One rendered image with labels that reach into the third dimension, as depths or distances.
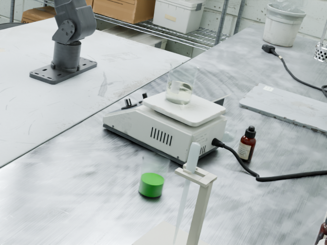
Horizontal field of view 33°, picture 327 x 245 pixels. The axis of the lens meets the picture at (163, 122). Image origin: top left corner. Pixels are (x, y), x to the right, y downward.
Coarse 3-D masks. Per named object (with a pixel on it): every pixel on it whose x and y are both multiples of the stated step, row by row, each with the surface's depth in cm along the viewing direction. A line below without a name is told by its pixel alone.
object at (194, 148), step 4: (192, 144) 68; (196, 144) 67; (192, 148) 67; (196, 148) 67; (192, 152) 68; (196, 152) 68; (188, 156) 68; (192, 156) 68; (196, 156) 68; (188, 160) 68; (192, 160) 68; (196, 160) 68; (188, 164) 68; (192, 164) 68; (196, 164) 68; (188, 168) 69; (192, 168) 68; (192, 172) 69
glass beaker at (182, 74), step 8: (176, 64) 96; (184, 64) 101; (192, 64) 100; (176, 72) 97; (184, 72) 96; (192, 72) 97; (168, 80) 99; (176, 80) 97; (184, 80) 97; (192, 80) 97; (168, 88) 99; (176, 88) 98; (184, 88) 97; (192, 88) 99; (168, 96) 99; (176, 96) 98; (184, 96) 98; (176, 104) 99; (184, 104) 99
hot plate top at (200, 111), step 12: (156, 96) 101; (192, 96) 105; (156, 108) 97; (168, 108) 97; (180, 108) 98; (192, 108) 99; (204, 108) 100; (216, 108) 101; (180, 120) 95; (192, 120) 94; (204, 120) 96
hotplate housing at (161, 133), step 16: (128, 112) 100; (144, 112) 99; (112, 128) 104; (128, 128) 101; (144, 128) 99; (160, 128) 97; (176, 128) 95; (192, 128) 95; (208, 128) 98; (224, 128) 104; (144, 144) 100; (160, 144) 98; (176, 144) 96; (208, 144) 100; (224, 144) 101; (176, 160) 97
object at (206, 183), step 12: (180, 168) 69; (192, 180) 68; (204, 180) 67; (204, 192) 68; (204, 204) 69; (204, 216) 70; (156, 228) 77; (168, 228) 77; (192, 228) 71; (144, 240) 74; (156, 240) 74; (168, 240) 75; (180, 240) 75; (192, 240) 71
